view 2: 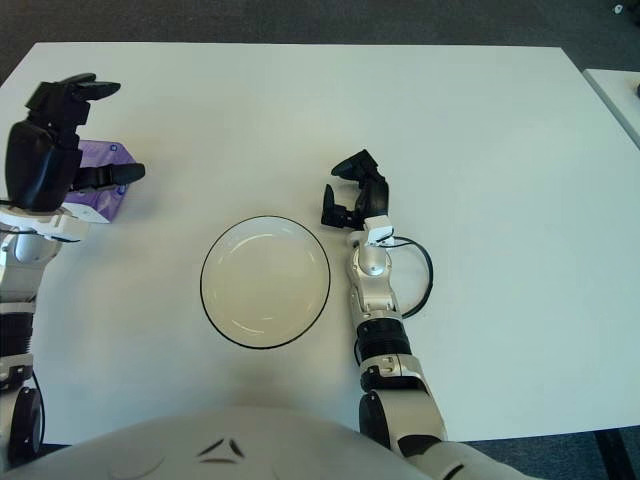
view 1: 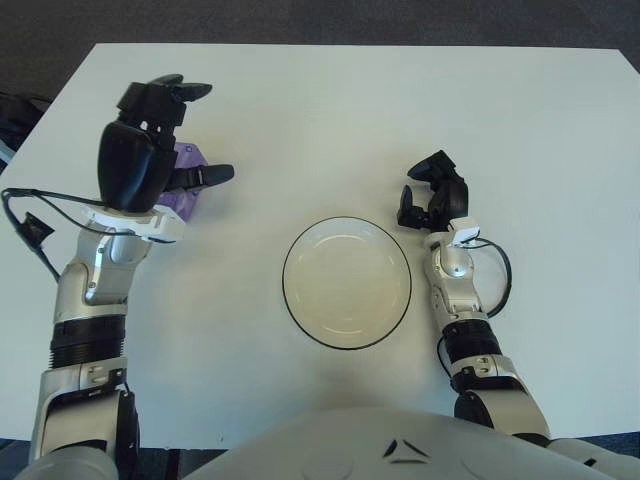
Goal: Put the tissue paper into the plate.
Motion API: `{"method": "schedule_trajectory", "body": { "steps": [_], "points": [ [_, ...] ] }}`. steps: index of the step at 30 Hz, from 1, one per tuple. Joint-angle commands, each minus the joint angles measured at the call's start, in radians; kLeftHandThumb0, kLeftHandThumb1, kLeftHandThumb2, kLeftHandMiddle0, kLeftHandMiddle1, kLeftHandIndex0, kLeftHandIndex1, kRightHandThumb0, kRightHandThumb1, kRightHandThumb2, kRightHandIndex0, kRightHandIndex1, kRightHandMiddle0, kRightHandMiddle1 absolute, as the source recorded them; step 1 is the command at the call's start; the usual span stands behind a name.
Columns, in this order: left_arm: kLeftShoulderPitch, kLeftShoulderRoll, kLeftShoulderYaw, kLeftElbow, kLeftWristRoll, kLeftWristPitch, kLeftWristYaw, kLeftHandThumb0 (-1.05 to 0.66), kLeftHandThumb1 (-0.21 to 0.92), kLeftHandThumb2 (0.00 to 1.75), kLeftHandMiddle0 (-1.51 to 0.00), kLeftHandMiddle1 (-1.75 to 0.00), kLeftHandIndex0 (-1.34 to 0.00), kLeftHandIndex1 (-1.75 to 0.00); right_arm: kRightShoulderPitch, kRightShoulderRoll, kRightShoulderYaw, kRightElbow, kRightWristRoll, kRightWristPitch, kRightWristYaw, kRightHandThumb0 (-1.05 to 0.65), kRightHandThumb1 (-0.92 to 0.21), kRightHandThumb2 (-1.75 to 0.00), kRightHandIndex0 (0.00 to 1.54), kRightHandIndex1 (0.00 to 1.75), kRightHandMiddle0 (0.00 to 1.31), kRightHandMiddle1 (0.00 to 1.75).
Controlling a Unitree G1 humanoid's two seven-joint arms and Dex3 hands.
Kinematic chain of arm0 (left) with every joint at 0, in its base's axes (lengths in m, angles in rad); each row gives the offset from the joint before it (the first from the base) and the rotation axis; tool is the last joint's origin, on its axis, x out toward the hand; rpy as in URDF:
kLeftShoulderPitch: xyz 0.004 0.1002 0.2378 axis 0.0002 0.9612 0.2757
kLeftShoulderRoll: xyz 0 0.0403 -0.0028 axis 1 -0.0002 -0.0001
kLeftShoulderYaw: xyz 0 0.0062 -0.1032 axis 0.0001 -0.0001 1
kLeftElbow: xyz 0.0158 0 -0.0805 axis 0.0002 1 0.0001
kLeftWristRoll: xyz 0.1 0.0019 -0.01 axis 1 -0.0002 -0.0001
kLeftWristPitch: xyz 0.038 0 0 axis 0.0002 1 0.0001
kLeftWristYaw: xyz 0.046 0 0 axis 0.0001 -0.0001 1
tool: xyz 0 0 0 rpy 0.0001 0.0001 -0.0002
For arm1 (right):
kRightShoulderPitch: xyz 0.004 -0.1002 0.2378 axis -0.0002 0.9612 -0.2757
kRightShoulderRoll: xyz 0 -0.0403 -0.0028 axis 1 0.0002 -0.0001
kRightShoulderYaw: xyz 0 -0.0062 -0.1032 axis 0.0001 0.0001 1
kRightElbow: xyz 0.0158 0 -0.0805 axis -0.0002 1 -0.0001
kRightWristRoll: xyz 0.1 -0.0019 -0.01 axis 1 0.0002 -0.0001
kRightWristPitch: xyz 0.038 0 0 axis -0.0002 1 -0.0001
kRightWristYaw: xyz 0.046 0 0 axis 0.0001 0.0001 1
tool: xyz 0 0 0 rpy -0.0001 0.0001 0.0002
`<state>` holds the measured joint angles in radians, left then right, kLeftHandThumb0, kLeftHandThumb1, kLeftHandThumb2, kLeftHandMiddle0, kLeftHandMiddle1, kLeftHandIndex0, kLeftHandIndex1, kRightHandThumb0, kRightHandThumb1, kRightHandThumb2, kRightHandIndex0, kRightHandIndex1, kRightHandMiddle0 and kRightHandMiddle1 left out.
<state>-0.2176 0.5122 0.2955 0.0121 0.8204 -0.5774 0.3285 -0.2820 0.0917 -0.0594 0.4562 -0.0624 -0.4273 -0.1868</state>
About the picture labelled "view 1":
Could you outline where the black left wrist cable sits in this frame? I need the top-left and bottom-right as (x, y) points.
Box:
(0, 186), (169, 281)

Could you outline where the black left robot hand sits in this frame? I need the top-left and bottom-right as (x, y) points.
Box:
(97, 73), (236, 214)

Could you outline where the white plate with black rim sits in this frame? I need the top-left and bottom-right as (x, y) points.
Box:
(281, 215), (414, 350)

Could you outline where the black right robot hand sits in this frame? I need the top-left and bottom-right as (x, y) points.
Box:
(395, 149), (471, 233)

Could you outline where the black bag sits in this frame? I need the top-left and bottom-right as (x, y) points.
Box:
(0, 92), (51, 166)

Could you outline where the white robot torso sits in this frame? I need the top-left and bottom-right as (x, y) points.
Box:
(182, 405), (640, 480)

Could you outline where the purple tissue paper pack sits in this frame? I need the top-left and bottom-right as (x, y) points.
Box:
(159, 141), (211, 224)

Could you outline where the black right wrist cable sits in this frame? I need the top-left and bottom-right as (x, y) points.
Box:
(469, 238), (512, 319)

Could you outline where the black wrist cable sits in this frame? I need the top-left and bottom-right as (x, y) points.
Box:
(469, 238), (512, 319)
(0, 186), (169, 281)

